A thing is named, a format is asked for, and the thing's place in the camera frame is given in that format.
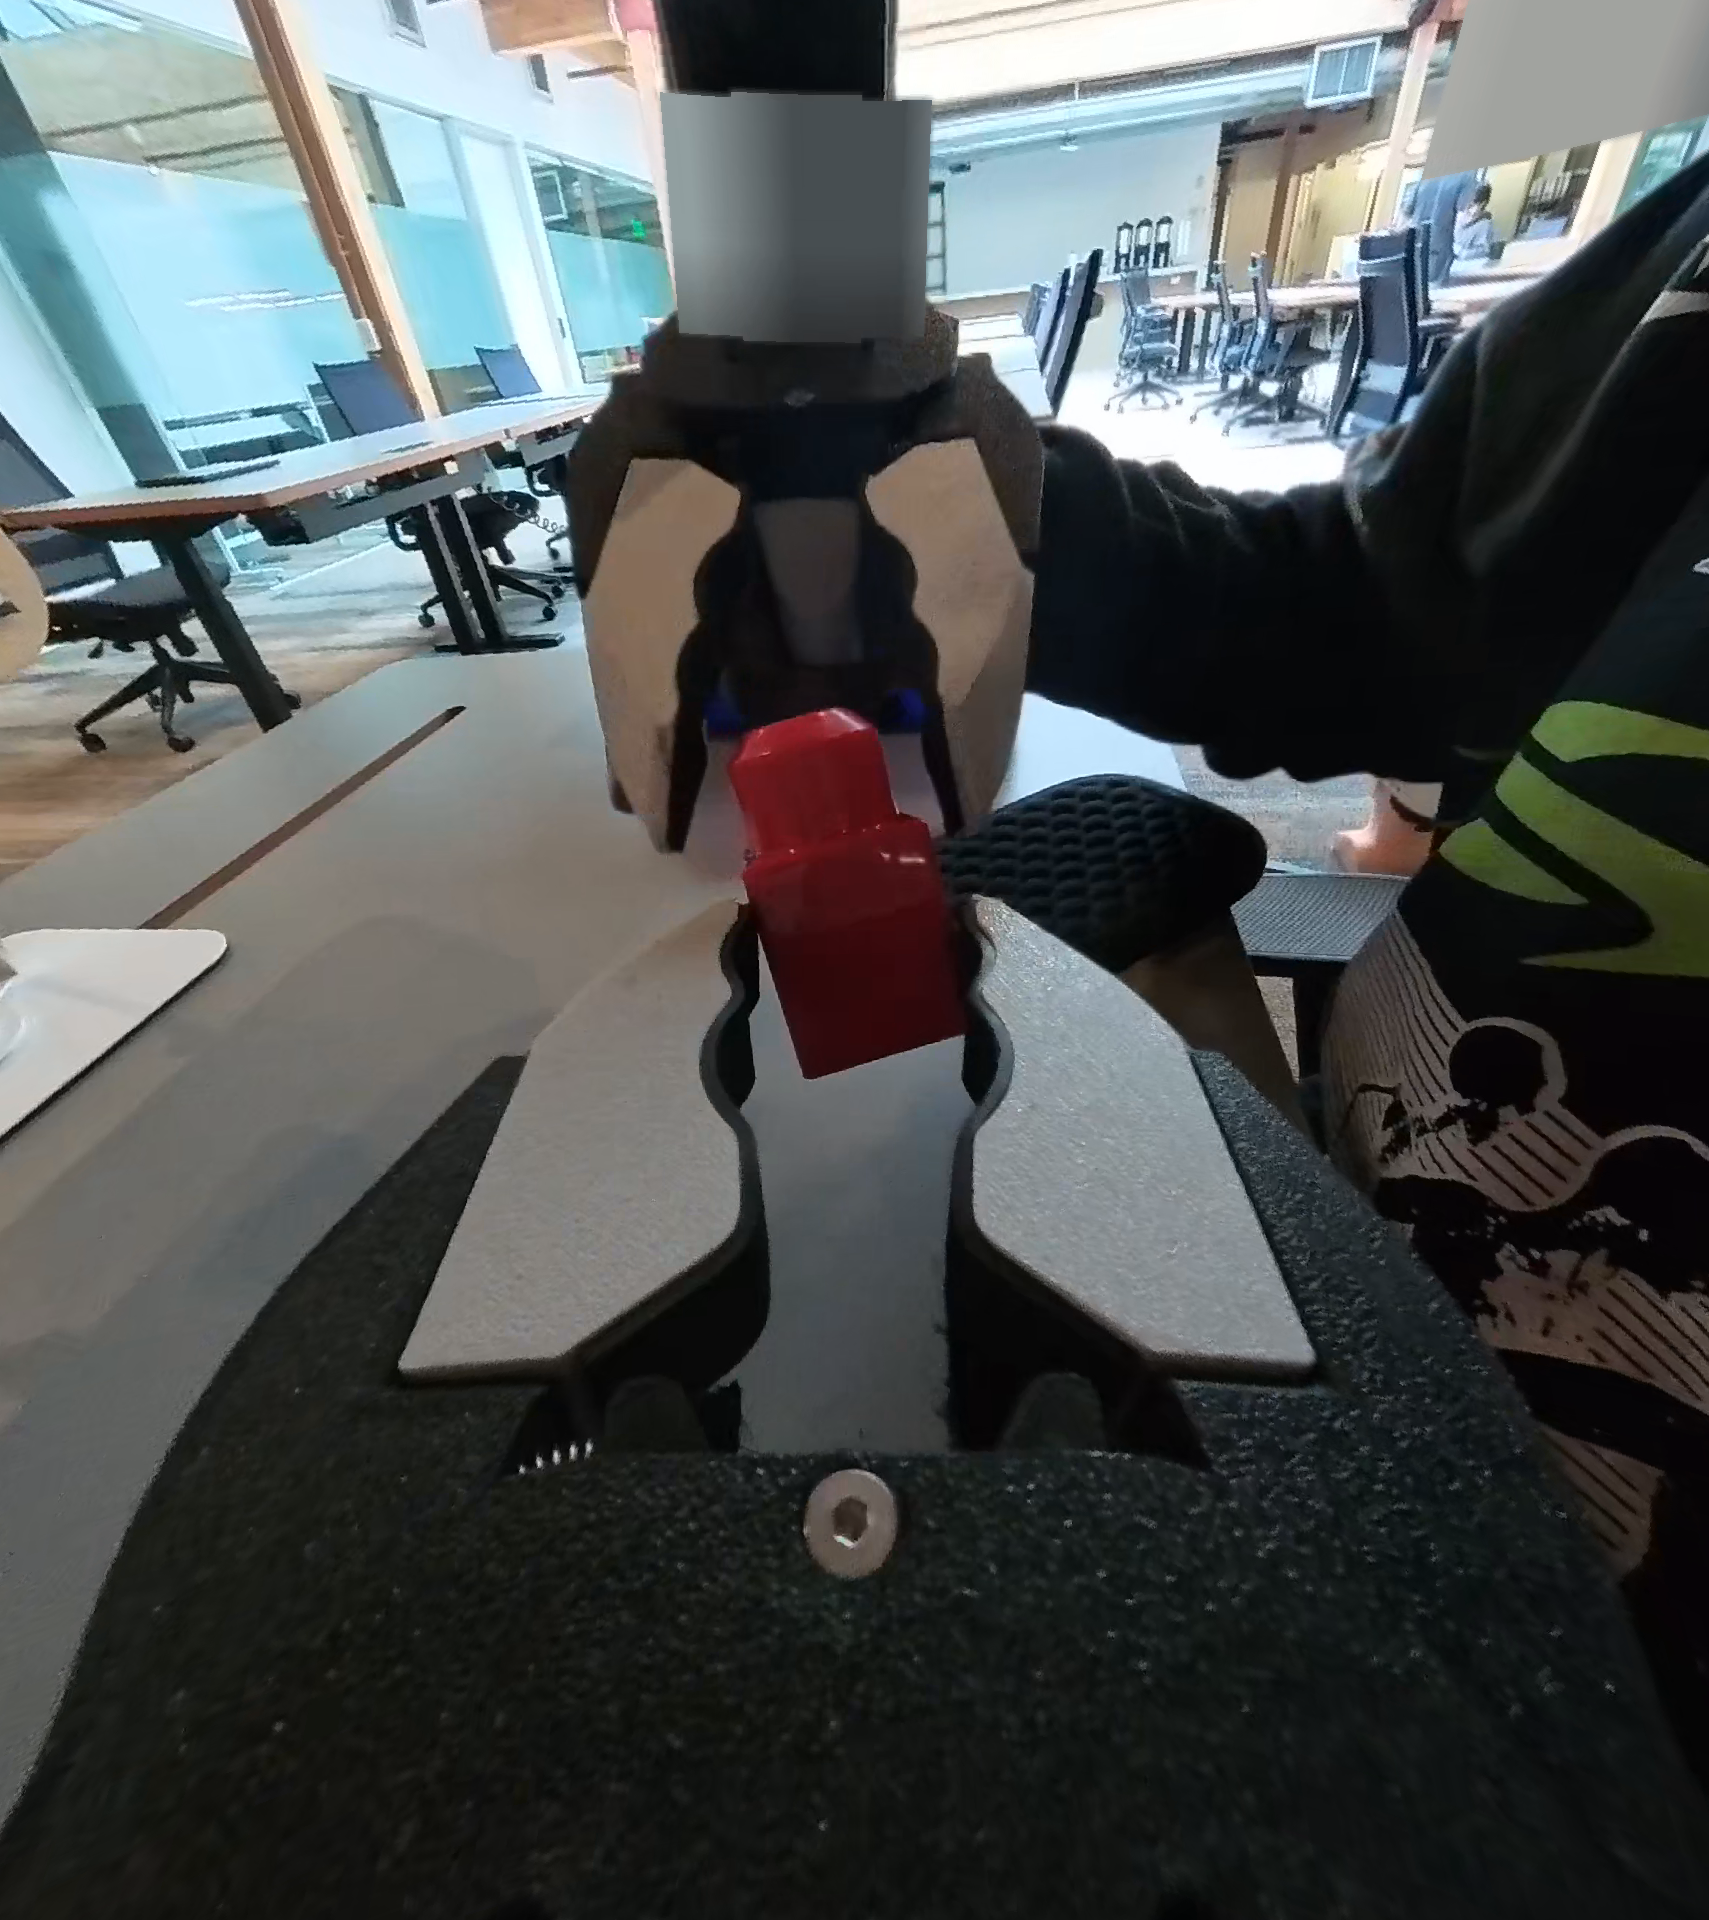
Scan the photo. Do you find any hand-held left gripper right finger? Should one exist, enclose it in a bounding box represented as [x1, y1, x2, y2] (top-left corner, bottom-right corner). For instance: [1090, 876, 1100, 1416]
[953, 894, 1321, 1382]

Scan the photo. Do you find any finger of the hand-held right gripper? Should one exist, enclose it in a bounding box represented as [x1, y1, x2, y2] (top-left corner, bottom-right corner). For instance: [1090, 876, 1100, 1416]
[592, 453, 761, 850]
[876, 445, 1043, 837]

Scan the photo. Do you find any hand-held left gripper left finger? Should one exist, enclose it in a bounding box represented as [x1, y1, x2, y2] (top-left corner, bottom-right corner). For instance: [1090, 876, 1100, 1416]
[396, 903, 773, 1385]

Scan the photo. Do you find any blue mega block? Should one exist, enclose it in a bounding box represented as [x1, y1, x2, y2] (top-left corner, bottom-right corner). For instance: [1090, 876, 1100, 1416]
[706, 684, 933, 740]

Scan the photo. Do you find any red single-stud mega block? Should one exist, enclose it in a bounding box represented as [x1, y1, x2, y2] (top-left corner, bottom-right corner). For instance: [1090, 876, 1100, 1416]
[729, 709, 972, 1082]

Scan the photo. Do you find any black office chair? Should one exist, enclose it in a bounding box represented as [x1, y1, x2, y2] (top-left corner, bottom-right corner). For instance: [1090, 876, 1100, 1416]
[317, 351, 575, 638]
[1197, 253, 1326, 430]
[0, 401, 216, 755]

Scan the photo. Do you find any black honeycomb rubber pad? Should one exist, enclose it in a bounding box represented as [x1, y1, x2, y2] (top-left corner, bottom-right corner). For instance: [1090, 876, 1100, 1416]
[948, 776, 1269, 976]

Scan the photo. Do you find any wooden background desk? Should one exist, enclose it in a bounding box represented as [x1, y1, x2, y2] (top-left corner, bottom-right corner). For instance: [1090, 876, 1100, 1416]
[0, 390, 615, 736]

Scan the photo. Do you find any grey background table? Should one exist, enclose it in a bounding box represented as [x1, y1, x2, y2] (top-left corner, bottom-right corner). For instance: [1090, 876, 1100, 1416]
[1149, 267, 1492, 397]

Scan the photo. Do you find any person's patterned garment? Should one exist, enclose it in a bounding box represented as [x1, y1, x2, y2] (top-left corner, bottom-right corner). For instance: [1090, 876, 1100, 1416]
[1321, 90, 1709, 1833]

